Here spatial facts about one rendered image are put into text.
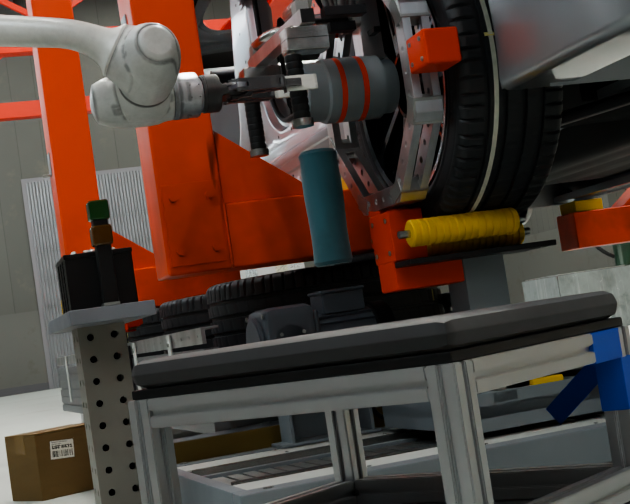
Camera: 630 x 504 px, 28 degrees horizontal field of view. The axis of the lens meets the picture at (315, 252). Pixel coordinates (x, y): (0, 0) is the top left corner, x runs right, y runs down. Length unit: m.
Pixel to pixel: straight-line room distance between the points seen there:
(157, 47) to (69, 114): 2.81
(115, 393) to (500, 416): 0.80
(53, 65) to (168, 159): 2.06
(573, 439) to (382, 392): 1.36
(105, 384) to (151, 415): 1.40
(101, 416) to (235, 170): 0.76
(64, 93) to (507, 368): 4.03
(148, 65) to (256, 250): 0.95
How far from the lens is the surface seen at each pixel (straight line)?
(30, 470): 3.49
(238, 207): 3.08
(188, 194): 3.06
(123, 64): 2.27
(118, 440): 2.70
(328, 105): 2.69
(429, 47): 2.46
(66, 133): 5.02
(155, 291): 4.99
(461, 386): 1.06
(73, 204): 4.97
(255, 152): 2.84
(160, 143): 3.07
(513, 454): 2.38
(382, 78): 2.72
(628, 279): 10.13
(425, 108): 2.52
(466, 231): 2.65
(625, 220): 5.78
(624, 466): 1.36
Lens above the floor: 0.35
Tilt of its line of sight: 3 degrees up
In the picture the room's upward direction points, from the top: 9 degrees counter-clockwise
